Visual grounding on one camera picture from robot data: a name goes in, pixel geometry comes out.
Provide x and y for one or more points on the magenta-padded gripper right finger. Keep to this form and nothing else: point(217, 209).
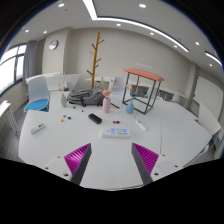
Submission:
point(146, 158)

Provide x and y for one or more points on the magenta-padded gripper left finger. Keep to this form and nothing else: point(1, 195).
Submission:
point(78, 158)

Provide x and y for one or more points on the small clear white charger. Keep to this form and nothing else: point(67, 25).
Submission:
point(118, 131)

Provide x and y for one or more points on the plain white remote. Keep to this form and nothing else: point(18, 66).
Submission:
point(141, 125)

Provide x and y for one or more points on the black rectangular box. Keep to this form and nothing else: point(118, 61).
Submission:
point(95, 118)

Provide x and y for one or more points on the blue round magnet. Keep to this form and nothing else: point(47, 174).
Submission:
point(118, 122)

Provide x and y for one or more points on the black marker pen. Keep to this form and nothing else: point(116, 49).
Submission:
point(78, 108)

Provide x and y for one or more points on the white remote with buttons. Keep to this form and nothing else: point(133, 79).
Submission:
point(37, 128)

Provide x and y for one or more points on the blue vase with flowers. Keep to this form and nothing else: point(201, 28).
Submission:
point(130, 108)

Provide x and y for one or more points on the green vase with stems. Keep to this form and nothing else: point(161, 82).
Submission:
point(63, 101)

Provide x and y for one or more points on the pink vase with flowers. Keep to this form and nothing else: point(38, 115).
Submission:
point(106, 105)

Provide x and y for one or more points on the grey backpack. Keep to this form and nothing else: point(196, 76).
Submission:
point(85, 96)

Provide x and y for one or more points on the white chair with blue cushion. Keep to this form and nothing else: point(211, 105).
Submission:
point(36, 105)

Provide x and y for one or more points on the plain white chair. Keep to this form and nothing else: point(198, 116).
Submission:
point(119, 82)

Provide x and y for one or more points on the wooden coat rack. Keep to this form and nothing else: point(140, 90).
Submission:
point(94, 66)

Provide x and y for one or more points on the grey curtain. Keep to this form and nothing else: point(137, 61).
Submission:
point(29, 60)

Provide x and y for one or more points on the window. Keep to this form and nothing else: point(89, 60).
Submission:
point(6, 70)

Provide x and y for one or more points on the short ceiling strip light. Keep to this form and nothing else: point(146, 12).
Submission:
point(213, 58)

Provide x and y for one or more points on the long ceiling strip light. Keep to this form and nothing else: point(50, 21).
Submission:
point(90, 8)

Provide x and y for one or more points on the ceiling spot lights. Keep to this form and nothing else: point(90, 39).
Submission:
point(142, 5)

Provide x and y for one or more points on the orange-topped black frame side table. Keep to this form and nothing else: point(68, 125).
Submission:
point(143, 74)

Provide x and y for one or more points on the white wall board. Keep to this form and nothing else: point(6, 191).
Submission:
point(208, 93)

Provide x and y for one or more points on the round wall clock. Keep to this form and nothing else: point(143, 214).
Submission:
point(53, 45)

